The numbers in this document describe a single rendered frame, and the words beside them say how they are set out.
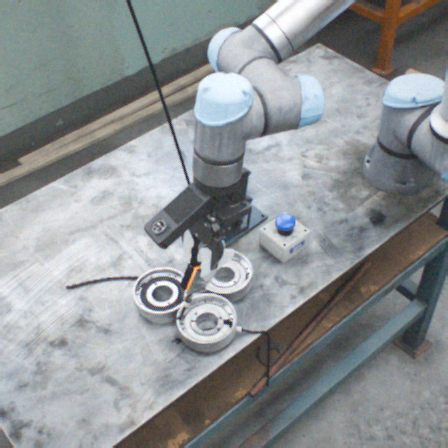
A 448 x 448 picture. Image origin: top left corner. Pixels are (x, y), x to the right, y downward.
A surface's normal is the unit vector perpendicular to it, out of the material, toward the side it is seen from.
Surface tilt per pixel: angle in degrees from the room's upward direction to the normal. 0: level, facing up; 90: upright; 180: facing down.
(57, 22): 90
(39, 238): 0
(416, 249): 0
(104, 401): 0
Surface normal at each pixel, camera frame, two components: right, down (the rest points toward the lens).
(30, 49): 0.65, 0.54
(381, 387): -0.03, -0.69
